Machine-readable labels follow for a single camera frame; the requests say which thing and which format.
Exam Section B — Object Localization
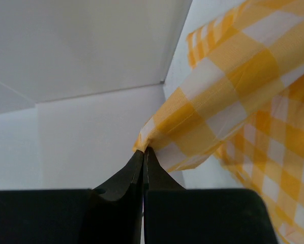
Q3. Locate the yellow white checkered cloth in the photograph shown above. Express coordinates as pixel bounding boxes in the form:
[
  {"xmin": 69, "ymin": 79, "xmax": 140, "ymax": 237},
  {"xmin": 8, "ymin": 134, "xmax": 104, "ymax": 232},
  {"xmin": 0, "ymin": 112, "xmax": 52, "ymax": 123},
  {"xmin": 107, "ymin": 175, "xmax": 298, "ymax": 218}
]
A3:
[{"xmin": 134, "ymin": 1, "xmax": 304, "ymax": 243}]

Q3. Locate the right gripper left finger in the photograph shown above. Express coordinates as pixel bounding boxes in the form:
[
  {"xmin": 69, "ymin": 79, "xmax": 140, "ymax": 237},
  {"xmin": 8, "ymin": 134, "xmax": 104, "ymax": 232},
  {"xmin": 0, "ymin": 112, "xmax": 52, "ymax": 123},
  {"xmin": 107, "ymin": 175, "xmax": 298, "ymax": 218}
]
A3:
[{"xmin": 84, "ymin": 150, "xmax": 144, "ymax": 243}]

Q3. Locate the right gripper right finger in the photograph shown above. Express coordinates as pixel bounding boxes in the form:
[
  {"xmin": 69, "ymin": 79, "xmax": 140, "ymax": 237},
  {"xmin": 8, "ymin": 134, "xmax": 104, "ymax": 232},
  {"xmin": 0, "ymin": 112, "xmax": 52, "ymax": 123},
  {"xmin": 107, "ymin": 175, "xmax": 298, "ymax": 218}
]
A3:
[{"xmin": 143, "ymin": 147, "xmax": 184, "ymax": 243}]

